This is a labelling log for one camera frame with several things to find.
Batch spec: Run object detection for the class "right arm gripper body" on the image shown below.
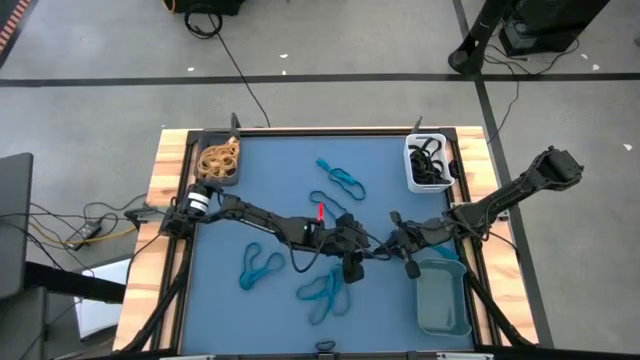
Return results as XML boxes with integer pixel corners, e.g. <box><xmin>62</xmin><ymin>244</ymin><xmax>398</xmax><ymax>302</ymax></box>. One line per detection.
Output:
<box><xmin>392</xmin><ymin>221</ymin><xmax>452</xmax><ymax>259</ymax></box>

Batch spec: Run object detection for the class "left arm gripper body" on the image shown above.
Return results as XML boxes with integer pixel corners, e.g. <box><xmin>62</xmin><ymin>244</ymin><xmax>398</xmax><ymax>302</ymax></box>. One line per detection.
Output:
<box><xmin>319</xmin><ymin>224</ymin><xmax>372</xmax><ymax>257</ymax></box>

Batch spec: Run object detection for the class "white plastic basket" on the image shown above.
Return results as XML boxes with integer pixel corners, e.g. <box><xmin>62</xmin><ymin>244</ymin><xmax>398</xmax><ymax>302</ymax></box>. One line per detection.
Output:
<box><xmin>403</xmin><ymin>132</ymin><xmax>456</xmax><ymax>194</ymax></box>

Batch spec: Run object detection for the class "tan rubber band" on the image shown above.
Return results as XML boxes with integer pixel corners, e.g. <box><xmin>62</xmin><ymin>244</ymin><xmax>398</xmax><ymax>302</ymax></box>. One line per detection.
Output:
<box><xmin>198</xmin><ymin>144</ymin><xmax>221</xmax><ymax>179</ymax></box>
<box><xmin>219</xmin><ymin>137</ymin><xmax>241</xmax><ymax>161</ymax></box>
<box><xmin>214</xmin><ymin>157</ymin><xmax>240</xmax><ymax>180</ymax></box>
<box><xmin>199</xmin><ymin>142</ymin><xmax>236</xmax><ymax>166</ymax></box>

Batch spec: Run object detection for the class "grey-green plastic basket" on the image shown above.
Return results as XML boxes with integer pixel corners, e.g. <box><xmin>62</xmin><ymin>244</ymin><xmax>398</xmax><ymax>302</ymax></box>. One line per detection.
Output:
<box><xmin>415</xmin><ymin>258</ymin><xmax>473</xmax><ymax>339</ymax></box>

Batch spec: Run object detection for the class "dark grey plastic basket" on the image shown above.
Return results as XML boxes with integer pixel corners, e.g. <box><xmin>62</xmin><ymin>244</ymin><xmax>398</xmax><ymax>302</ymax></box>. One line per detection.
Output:
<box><xmin>194</xmin><ymin>128</ymin><xmax>243</xmax><ymax>187</ymax></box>

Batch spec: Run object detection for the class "black pole stand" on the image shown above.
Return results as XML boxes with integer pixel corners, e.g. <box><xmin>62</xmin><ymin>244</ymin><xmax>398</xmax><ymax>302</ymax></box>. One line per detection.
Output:
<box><xmin>448</xmin><ymin>0</ymin><xmax>519</xmax><ymax>76</ymax></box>

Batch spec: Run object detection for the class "black equipment case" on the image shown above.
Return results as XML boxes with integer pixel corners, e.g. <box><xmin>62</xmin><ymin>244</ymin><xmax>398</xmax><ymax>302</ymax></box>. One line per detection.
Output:
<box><xmin>498</xmin><ymin>0</ymin><xmax>612</xmax><ymax>57</ymax></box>

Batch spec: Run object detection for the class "black box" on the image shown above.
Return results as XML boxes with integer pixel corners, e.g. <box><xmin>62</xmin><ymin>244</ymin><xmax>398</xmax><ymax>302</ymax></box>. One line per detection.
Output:
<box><xmin>162</xmin><ymin>0</ymin><xmax>247</xmax><ymax>16</ymax></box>

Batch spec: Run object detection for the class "black power adapter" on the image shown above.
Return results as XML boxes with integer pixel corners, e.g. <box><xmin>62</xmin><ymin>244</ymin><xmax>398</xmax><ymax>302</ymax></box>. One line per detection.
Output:
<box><xmin>66</xmin><ymin>222</ymin><xmax>105</xmax><ymax>245</ymax></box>

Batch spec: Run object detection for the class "black stand bar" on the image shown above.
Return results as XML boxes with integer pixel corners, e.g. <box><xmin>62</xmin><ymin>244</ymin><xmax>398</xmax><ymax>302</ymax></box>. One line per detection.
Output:
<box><xmin>24</xmin><ymin>260</ymin><xmax>127</xmax><ymax>305</ymax></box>

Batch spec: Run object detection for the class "orange black striped strip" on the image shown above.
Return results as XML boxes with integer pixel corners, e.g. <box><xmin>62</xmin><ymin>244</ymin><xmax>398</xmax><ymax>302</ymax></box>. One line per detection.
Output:
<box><xmin>0</xmin><ymin>0</ymin><xmax>32</xmax><ymax>51</ymax></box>

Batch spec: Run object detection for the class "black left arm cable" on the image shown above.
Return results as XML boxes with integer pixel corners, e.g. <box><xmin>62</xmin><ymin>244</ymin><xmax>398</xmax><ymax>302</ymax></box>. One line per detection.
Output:
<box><xmin>287</xmin><ymin>238</ymin><xmax>331</xmax><ymax>274</ymax></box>

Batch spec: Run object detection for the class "black aluminium table frame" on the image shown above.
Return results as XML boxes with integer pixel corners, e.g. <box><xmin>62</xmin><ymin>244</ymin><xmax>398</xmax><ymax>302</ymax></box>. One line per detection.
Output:
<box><xmin>117</xmin><ymin>125</ymin><xmax>544</xmax><ymax>360</ymax></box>

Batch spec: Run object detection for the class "black floor cable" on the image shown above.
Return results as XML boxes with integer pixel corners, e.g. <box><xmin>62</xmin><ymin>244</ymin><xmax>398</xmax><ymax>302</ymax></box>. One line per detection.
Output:
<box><xmin>0</xmin><ymin>193</ymin><xmax>151</xmax><ymax>261</ymax></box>
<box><xmin>183</xmin><ymin>2</ymin><xmax>272</xmax><ymax>129</ymax></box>
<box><xmin>482</xmin><ymin>37</ymin><xmax>582</xmax><ymax>146</ymax></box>

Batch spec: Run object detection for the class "yellow cable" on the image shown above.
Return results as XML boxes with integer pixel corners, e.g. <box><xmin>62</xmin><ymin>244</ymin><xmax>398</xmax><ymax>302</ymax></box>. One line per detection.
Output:
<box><xmin>28</xmin><ymin>219</ymin><xmax>139</xmax><ymax>250</ymax></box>

